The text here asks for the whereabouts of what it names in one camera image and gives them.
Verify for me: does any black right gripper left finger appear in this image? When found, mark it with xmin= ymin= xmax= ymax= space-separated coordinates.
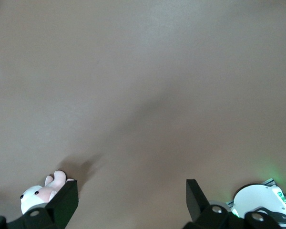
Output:
xmin=0 ymin=180 xmax=78 ymax=229

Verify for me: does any pink and white dog plush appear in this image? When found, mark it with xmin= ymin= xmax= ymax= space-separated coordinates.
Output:
xmin=20 ymin=169 xmax=75 ymax=215

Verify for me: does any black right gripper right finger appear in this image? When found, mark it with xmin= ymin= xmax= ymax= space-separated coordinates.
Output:
xmin=183 ymin=178 xmax=285 ymax=229

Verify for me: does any brown table mat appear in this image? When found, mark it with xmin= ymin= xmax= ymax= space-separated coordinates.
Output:
xmin=0 ymin=0 xmax=286 ymax=229

